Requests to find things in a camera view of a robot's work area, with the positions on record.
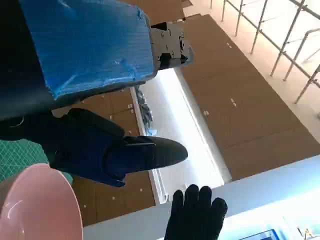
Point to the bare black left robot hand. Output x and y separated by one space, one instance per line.
87 45

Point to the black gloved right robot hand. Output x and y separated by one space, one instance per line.
193 215

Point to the pink bowl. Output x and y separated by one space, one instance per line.
40 205

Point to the blue lit screen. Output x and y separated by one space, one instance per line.
260 235

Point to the white board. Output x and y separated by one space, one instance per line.
262 195

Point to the long white panel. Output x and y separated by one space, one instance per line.
180 130

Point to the green cutting mat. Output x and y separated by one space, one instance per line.
20 155

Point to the metal pipe rack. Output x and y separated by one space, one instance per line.
282 50

